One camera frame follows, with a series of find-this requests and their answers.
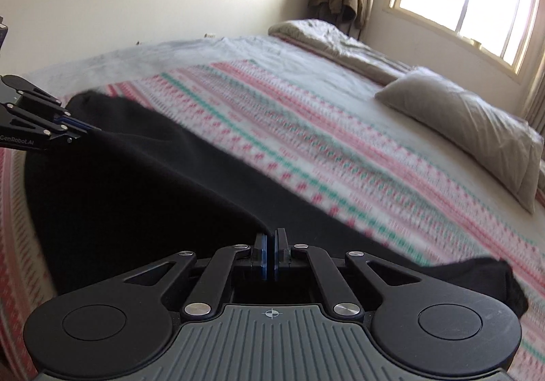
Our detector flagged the black pants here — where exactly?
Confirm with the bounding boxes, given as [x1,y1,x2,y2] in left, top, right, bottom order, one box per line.
[23,90,530,320]

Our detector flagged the grey bed sheet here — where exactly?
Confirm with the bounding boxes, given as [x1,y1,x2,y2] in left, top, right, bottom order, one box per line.
[16,34,545,245]

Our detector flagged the red green patterned blanket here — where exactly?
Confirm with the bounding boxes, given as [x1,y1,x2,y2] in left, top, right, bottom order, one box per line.
[0,57,545,381]

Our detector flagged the crumpled beige duvet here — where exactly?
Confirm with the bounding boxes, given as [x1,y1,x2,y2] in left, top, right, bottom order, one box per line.
[268,19,413,86]

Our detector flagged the grey pillow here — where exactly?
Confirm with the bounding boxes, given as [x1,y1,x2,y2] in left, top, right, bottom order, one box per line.
[375,67,544,214]

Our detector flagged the beige striped curtain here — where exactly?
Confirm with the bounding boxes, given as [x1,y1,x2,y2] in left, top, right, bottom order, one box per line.
[523,69,545,134]

